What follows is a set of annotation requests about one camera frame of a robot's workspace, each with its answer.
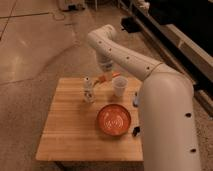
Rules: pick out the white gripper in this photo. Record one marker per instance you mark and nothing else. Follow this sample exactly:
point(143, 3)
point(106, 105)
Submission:
point(106, 65)

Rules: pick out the long bench rail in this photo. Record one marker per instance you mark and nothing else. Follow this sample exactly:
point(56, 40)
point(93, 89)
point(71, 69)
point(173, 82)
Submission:
point(178, 50)

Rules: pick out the orange plate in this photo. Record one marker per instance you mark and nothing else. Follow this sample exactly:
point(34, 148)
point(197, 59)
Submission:
point(114, 120)

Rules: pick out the white ceramic cup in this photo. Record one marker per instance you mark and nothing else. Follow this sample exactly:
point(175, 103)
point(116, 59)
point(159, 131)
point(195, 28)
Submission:
point(119, 84)

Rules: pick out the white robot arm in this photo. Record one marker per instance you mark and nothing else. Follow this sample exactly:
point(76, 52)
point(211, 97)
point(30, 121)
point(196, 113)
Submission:
point(165, 104)

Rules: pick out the blue sponge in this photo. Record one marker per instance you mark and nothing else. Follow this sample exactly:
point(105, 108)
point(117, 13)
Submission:
point(135, 100)

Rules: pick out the white device on floor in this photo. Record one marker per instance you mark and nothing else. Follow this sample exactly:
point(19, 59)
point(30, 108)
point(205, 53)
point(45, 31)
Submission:
point(66, 5)

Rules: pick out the black white eraser brush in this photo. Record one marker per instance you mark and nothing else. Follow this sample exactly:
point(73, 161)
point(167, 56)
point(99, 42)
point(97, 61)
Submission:
point(136, 130)

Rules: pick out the small white bottle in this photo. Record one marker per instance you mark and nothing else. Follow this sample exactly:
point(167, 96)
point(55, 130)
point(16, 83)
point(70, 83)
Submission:
point(88, 90)

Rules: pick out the black box on floor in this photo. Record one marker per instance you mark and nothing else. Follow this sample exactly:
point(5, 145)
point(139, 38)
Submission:
point(130, 25)

